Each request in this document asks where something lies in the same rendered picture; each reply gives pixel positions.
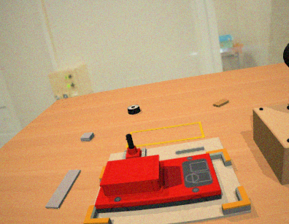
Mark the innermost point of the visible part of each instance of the grey flat bar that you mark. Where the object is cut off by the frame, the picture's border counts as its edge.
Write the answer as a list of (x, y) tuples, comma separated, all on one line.
[(62, 190)]

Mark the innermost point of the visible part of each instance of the small black toy tyre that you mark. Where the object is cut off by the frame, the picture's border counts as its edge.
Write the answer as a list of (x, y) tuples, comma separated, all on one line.
[(133, 109)]

